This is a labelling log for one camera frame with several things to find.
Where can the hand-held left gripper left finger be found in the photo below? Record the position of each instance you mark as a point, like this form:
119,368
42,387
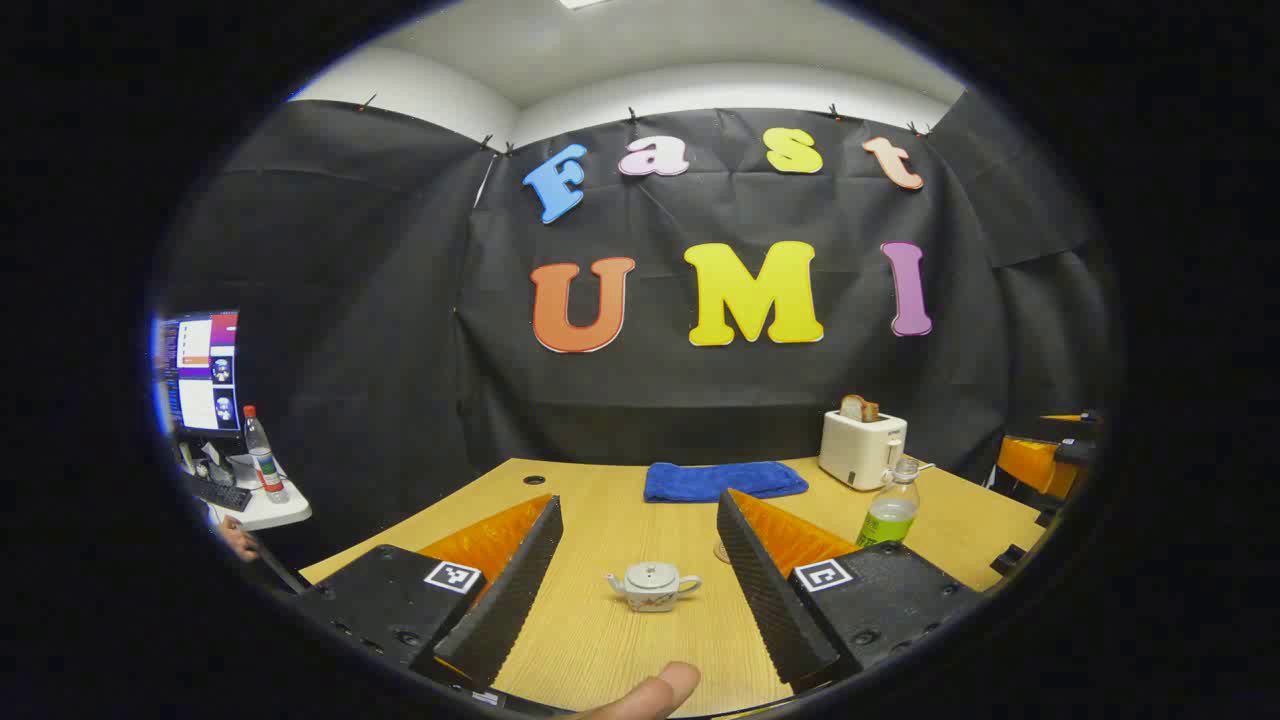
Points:
510,590

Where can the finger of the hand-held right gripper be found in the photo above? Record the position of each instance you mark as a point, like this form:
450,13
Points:
1075,425
1040,465

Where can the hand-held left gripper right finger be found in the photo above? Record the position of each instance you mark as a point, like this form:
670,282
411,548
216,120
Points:
765,590

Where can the round brown coaster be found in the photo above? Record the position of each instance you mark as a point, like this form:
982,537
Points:
722,553

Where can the white ceramic teacup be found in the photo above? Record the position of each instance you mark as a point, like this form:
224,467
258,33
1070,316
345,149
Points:
650,597

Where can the green label water bottle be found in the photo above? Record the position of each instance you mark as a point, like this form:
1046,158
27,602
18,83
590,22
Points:
885,520

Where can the red cap plastic bottle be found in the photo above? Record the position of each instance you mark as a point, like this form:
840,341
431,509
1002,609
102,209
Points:
265,465

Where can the blue towel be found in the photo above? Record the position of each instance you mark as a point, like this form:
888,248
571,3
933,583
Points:
720,480

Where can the white toaster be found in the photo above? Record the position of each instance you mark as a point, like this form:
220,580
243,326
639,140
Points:
855,450

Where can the bread slice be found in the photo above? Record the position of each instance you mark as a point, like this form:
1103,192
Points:
858,408

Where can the white side table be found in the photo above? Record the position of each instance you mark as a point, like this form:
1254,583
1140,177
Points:
270,512

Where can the black backdrop cloth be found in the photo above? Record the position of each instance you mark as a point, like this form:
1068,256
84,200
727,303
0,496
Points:
400,330

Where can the black keyboard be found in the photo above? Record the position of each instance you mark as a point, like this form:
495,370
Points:
222,492

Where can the computer monitor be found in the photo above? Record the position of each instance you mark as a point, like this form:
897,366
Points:
205,370

